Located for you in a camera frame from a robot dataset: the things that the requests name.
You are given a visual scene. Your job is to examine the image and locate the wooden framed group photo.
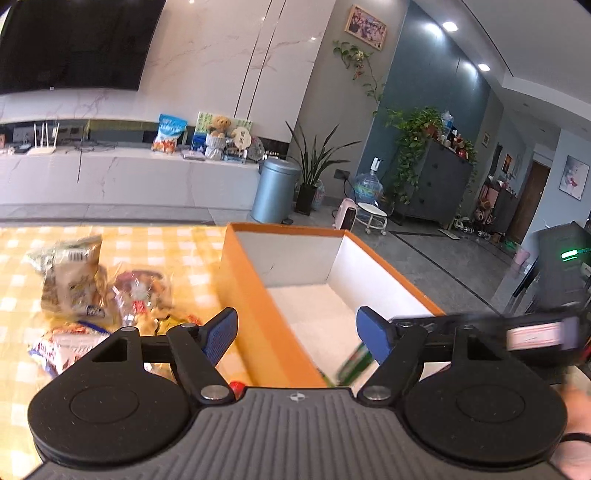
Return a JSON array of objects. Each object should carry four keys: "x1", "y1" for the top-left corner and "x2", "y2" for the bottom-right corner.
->
[{"x1": 344, "y1": 5, "x2": 388, "y2": 49}]

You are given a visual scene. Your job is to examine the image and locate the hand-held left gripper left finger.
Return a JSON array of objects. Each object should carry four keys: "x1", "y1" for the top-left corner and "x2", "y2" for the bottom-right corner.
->
[{"x1": 85, "y1": 307, "x2": 239, "y2": 405}]

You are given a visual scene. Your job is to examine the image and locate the yellow snack packet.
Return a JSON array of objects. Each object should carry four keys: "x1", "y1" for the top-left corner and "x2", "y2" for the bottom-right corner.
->
[{"x1": 150, "y1": 313, "x2": 203, "y2": 334}]

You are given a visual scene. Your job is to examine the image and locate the trailing pothos plant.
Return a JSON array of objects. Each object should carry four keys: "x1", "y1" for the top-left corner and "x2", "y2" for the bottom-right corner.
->
[{"x1": 385, "y1": 106, "x2": 445, "y2": 205}]

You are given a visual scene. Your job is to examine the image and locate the long-leaf plant in black pot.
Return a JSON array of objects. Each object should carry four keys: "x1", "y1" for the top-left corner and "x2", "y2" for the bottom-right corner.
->
[{"x1": 285, "y1": 121, "x2": 362, "y2": 217}]

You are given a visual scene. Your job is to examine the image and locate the yellow checked tablecloth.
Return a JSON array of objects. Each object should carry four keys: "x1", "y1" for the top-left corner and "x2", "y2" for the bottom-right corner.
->
[{"x1": 0, "y1": 224, "x2": 252, "y2": 416}]

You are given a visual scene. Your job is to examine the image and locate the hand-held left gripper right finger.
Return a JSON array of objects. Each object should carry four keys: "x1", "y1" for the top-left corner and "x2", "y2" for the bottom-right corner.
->
[{"x1": 355, "y1": 305, "x2": 507, "y2": 407}]

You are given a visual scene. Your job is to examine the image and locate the black television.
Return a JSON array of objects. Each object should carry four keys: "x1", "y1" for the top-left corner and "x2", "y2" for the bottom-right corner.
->
[{"x1": 0, "y1": 0, "x2": 167, "y2": 96}]

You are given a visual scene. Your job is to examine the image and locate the green patterned gift box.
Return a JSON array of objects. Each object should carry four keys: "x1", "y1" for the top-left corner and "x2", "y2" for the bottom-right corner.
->
[{"x1": 193, "y1": 111, "x2": 253, "y2": 162}]

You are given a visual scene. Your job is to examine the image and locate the white round stool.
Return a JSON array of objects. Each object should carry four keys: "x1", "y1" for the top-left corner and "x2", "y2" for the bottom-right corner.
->
[{"x1": 358, "y1": 202, "x2": 389, "y2": 236}]

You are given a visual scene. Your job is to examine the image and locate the white marble media bench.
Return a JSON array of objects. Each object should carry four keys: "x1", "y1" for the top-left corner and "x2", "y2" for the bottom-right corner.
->
[{"x1": 0, "y1": 147, "x2": 262, "y2": 210}]

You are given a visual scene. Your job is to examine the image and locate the brown wooden door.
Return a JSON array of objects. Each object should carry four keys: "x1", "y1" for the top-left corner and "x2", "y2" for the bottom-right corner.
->
[{"x1": 507, "y1": 160, "x2": 551, "y2": 246}]

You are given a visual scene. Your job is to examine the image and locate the black cables on bench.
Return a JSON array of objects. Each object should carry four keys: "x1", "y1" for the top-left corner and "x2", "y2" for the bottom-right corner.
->
[{"x1": 59, "y1": 140, "x2": 118, "y2": 152}]

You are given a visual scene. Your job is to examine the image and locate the hanging vine plant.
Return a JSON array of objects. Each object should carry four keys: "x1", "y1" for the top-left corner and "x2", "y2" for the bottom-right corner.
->
[{"x1": 332, "y1": 40, "x2": 387, "y2": 116}]

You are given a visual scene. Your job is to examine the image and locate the grey drawer cabinet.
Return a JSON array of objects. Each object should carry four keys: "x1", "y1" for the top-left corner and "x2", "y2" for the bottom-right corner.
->
[{"x1": 392, "y1": 138, "x2": 475, "y2": 228}]

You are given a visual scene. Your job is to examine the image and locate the bottles on cabinet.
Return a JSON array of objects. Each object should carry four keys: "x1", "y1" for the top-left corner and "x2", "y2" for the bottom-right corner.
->
[{"x1": 438, "y1": 111, "x2": 478, "y2": 160}]

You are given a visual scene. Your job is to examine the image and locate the green snack packet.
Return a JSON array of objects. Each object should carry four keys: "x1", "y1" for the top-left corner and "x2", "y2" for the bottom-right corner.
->
[{"x1": 335, "y1": 344, "x2": 373, "y2": 387}]

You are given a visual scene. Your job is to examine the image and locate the silver pedal trash can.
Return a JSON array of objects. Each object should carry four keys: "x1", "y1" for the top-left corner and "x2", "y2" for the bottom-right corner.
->
[{"x1": 250, "y1": 157, "x2": 301, "y2": 225}]

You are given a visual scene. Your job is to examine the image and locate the pink space heater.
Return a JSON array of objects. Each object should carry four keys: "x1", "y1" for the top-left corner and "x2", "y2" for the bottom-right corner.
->
[{"x1": 331, "y1": 198, "x2": 359, "y2": 231}]

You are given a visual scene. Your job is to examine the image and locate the clear dried fruit packet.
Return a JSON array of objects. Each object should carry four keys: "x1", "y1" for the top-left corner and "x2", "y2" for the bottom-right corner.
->
[{"x1": 111, "y1": 269, "x2": 175, "y2": 326}]

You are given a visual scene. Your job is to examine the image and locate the toys on floor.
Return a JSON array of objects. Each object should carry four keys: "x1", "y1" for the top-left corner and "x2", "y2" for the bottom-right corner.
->
[{"x1": 454, "y1": 185, "x2": 506, "y2": 241}]

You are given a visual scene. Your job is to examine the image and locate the person's right hand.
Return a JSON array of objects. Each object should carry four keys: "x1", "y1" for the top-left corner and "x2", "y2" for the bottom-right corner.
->
[{"x1": 560, "y1": 382, "x2": 591, "y2": 437}]

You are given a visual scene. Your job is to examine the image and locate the pale wall painting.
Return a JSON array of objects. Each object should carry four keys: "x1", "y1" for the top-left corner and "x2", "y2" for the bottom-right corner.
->
[{"x1": 559, "y1": 155, "x2": 587, "y2": 201}]

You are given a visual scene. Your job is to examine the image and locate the large blue snack bag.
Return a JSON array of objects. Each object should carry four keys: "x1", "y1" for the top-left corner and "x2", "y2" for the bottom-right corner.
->
[{"x1": 152, "y1": 114, "x2": 188, "y2": 154}]

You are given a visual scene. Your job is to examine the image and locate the pale green chip bag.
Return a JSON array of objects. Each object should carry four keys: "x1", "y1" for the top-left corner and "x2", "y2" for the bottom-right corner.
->
[{"x1": 25, "y1": 234, "x2": 114, "y2": 326}]

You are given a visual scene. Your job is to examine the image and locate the white router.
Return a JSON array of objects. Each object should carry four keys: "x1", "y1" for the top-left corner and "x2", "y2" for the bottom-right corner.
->
[{"x1": 27, "y1": 121, "x2": 62, "y2": 156}]

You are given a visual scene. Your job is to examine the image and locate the blue water jug with pump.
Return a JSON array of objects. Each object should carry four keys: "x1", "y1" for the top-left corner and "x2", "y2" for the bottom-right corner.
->
[{"x1": 353, "y1": 157, "x2": 387, "y2": 209}]

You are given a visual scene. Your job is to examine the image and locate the teddy bear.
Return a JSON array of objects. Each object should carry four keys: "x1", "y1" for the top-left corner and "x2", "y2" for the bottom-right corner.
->
[{"x1": 204, "y1": 115, "x2": 234, "y2": 161}]

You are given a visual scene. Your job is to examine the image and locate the black chair frame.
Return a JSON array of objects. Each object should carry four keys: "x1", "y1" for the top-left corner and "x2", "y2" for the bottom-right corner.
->
[{"x1": 512, "y1": 255, "x2": 542, "y2": 315}]

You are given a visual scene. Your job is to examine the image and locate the orange cardboard box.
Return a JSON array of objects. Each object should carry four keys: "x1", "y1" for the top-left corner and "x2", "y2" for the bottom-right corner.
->
[{"x1": 221, "y1": 223, "x2": 446, "y2": 389}]

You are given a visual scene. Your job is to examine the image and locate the white red-blue snack packet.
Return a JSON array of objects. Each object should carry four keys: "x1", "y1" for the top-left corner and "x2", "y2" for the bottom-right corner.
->
[{"x1": 27, "y1": 320, "x2": 114, "y2": 381}]

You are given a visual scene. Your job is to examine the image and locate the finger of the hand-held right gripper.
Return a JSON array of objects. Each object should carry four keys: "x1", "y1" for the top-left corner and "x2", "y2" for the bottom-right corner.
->
[{"x1": 390, "y1": 314, "x2": 506, "y2": 332}]

